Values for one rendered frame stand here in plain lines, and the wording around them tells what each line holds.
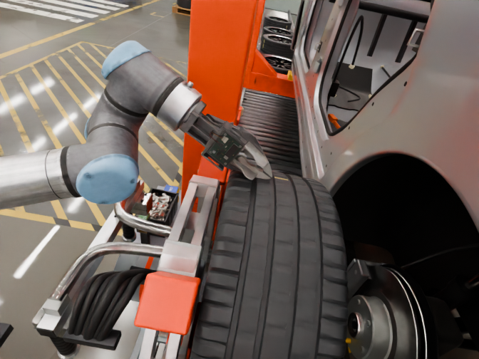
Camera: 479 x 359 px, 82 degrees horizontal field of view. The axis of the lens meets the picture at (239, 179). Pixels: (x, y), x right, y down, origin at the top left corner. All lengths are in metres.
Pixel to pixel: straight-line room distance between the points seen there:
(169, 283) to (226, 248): 0.10
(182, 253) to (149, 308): 0.11
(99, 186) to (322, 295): 0.39
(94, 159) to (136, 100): 0.14
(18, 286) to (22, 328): 0.24
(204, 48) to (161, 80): 0.31
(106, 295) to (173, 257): 0.13
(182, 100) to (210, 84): 0.33
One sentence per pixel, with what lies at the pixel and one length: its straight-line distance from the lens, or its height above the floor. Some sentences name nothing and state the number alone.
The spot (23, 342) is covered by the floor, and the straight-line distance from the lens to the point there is 1.78.
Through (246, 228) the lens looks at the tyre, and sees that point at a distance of 0.49.
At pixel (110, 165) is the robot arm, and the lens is 0.47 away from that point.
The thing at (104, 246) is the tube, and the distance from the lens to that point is 0.66.
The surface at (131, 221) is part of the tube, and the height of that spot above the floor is 1.01.
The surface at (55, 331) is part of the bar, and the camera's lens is 0.64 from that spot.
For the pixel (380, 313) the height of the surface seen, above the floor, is 0.92.
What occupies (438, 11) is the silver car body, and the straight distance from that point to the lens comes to 0.75.
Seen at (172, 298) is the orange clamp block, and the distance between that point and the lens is 0.43.
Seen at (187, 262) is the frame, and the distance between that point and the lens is 0.50.
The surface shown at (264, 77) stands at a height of 0.65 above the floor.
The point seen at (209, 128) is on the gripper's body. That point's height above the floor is 1.27.
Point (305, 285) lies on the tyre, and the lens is 0.48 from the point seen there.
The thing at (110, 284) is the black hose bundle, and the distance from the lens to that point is 0.57.
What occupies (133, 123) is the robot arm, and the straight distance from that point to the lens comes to 0.59.
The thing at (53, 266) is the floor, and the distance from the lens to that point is 1.95.
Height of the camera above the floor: 1.53
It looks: 39 degrees down
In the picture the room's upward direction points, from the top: 13 degrees clockwise
